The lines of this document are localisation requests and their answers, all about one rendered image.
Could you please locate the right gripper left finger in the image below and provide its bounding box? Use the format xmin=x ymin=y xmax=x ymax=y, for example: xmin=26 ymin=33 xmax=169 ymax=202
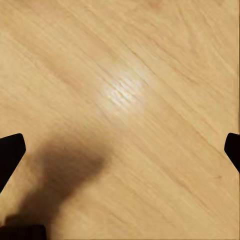
xmin=0 ymin=133 xmax=26 ymax=193

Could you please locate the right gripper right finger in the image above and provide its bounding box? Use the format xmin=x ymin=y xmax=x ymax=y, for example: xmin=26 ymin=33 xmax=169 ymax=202
xmin=224 ymin=132 xmax=240 ymax=173

